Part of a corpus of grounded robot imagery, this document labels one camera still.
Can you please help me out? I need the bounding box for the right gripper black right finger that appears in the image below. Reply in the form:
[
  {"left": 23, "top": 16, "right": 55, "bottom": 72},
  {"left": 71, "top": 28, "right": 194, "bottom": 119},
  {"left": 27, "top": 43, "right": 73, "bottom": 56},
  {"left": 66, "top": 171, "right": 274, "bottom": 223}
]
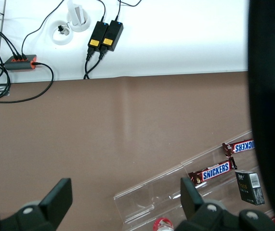
[{"left": 174, "top": 177, "right": 275, "bottom": 231}]

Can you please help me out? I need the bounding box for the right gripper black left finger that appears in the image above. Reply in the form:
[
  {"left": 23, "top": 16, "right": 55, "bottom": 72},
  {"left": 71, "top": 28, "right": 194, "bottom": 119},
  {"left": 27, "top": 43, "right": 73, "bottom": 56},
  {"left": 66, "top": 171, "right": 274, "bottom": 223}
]
[{"left": 0, "top": 178, "right": 73, "bottom": 231}]

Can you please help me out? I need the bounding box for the Snickers chocolate bar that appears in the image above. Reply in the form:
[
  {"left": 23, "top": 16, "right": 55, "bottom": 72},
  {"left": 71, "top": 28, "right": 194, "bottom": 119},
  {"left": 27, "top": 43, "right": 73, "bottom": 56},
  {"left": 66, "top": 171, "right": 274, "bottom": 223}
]
[
  {"left": 222, "top": 139, "right": 256, "bottom": 157},
  {"left": 188, "top": 156, "right": 238, "bottom": 187}
]

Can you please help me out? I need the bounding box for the clear acrylic stepped shelf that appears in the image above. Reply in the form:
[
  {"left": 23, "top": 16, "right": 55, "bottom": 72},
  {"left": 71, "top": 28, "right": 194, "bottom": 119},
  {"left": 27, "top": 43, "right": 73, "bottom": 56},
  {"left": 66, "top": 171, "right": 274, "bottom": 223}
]
[{"left": 113, "top": 129, "right": 275, "bottom": 226}]

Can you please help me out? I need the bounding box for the small black carton box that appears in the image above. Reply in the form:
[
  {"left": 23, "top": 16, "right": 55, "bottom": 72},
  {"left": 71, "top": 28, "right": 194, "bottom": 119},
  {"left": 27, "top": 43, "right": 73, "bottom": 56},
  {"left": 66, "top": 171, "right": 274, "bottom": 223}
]
[{"left": 235, "top": 169, "right": 265, "bottom": 206}]

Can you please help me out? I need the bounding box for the brown tablecloth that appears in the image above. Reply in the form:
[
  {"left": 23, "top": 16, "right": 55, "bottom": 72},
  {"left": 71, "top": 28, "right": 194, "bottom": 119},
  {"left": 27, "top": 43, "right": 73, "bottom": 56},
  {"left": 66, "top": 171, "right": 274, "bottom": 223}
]
[{"left": 0, "top": 71, "right": 256, "bottom": 231}]

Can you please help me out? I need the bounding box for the grey orange USB hub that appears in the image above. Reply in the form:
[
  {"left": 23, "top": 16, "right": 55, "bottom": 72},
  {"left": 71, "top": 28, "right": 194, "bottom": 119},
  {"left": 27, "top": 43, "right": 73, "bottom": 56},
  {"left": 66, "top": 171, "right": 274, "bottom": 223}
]
[{"left": 4, "top": 54, "right": 37, "bottom": 71}]

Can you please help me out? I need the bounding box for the black power adapter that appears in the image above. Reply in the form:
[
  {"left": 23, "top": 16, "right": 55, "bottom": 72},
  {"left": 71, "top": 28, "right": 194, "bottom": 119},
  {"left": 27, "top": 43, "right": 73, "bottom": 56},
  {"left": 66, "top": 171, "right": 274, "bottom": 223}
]
[
  {"left": 87, "top": 21, "right": 109, "bottom": 49},
  {"left": 100, "top": 20, "right": 124, "bottom": 52}
]

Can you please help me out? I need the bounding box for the white folded card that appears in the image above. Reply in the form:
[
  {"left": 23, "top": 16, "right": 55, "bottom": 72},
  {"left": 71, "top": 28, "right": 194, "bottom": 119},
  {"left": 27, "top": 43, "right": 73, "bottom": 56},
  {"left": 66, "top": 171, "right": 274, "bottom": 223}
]
[{"left": 66, "top": 0, "right": 86, "bottom": 27}]

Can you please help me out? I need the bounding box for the long black hub cable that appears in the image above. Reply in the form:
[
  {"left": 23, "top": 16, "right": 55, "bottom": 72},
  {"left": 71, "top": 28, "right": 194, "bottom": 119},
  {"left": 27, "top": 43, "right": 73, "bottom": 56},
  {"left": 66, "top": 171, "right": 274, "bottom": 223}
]
[{"left": 0, "top": 62, "right": 54, "bottom": 104}]

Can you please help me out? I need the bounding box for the black mains cord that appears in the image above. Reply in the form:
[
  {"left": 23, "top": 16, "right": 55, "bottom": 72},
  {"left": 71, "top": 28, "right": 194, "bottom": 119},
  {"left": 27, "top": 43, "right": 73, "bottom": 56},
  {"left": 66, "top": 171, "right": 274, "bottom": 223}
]
[
  {"left": 83, "top": 47, "right": 96, "bottom": 80},
  {"left": 85, "top": 47, "right": 108, "bottom": 80}
]

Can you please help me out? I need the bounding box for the black USB cable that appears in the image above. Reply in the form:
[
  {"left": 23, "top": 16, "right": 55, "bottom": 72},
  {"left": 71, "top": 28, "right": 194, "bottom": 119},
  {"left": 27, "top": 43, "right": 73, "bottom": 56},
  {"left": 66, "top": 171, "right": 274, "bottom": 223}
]
[
  {"left": 0, "top": 31, "right": 19, "bottom": 61},
  {"left": 21, "top": 0, "right": 65, "bottom": 60},
  {"left": 0, "top": 32, "right": 24, "bottom": 61}
]

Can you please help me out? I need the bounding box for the silver aluminium rail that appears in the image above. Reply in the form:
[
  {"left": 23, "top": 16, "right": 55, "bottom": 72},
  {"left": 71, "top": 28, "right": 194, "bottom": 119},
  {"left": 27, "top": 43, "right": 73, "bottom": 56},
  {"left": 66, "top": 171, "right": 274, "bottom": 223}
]
[{"left": 0, "top": 0, "right": 7, "bottom": 85}]

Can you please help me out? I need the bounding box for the thin black adapter cable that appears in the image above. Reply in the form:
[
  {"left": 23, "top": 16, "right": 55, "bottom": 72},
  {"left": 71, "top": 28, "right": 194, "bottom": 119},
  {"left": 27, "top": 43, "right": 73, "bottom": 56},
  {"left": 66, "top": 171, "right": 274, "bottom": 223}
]
[
  {"left": 96, "top": 0, "right": 106, "bottom": 23},
  {"left": 115, "top": 0, "right": 143, "bottom": 22}
]

